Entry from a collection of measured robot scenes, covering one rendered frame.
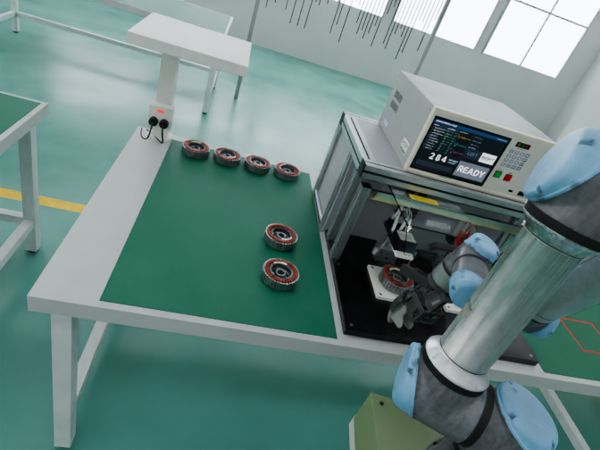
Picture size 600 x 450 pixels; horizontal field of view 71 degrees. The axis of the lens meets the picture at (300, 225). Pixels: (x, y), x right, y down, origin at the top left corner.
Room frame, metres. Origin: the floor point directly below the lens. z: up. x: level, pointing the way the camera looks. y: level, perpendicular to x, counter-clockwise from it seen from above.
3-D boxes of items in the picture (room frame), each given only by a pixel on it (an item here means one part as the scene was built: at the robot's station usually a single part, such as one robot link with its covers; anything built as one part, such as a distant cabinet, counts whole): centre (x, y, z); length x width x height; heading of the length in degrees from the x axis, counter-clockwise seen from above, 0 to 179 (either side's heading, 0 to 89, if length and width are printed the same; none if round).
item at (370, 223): (1.39, -0.40, 0.92); 0.66 x 0.01 x 0.30; 105
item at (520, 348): (1.16, -0.47, 0.76); 0.64 x 0.47 x 0.02; 105
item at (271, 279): (0.97, 0.00, 0.77); 0.11 x 0.11 x 0.04
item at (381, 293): (1.12, -0.35, 0.78); 0.15 x 0.15 x 0.01; 15
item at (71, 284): (1.38, -0.41, 0.72); 2.20 x 1.01 x 0.05; 105
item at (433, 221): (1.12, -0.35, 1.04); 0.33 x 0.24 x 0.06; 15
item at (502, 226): (1.24, -0.44, 1.03); 0.62 x 0.01 x 0.03; 105
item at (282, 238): (1.16, 0.05, 0.77); 0.11 x 0.11 x 0.04
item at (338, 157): (1.45, -0.05, 0.91); 0.28 x 0.03 x 0.32; 15
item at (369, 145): (1.46, -0.39, 1.09); 0.68 x 0.44 x 0.05; 105
